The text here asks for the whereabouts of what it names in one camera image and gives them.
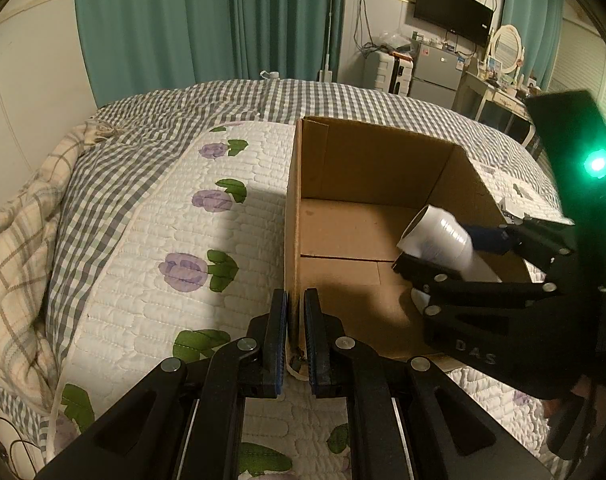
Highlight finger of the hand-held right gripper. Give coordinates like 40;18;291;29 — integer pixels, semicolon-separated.
392;252;596;402
465;214;578;273

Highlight white plastic film roll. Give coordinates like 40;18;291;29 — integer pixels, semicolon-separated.
396;205;504;313

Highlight white dressing table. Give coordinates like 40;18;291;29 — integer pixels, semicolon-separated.
454;69;540;147

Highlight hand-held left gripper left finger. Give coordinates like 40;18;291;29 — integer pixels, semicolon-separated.
33;289;290;480

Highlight brown cardboard box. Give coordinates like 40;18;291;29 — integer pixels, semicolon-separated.
283;116;546;361

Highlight grey checked duvet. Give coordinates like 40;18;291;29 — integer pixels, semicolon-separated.
43;79;576;376

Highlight silver small fridge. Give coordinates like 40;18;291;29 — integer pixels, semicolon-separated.
408;41;471;109

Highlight beige plaid blanket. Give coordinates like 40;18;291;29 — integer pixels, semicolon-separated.
0;121;116;396

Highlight person's right hand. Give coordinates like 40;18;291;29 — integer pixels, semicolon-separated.
543;377;592;418

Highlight white suitcase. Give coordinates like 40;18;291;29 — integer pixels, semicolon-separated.
362;50;415;97

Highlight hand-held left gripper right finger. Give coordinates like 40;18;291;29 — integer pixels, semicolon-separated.
303;288;554;480

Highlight black cable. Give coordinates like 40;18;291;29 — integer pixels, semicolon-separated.
0;394;36;480

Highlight white mop pole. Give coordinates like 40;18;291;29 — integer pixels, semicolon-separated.
317;0;337;82

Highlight white floral quilt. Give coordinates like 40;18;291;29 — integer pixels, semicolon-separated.
46;121;554;480

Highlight white oval mirror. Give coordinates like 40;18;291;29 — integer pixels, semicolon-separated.
487;24;526;81

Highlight wide green curtain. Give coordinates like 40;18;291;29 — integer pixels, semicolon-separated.
70;0;350;106

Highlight black wall television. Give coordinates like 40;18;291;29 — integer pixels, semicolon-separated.
414;0;494;46

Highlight narrow green curtain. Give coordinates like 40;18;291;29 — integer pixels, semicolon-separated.
502;0;566;92

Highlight hanging wall cables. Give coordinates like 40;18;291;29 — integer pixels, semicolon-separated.
354;0;381;58

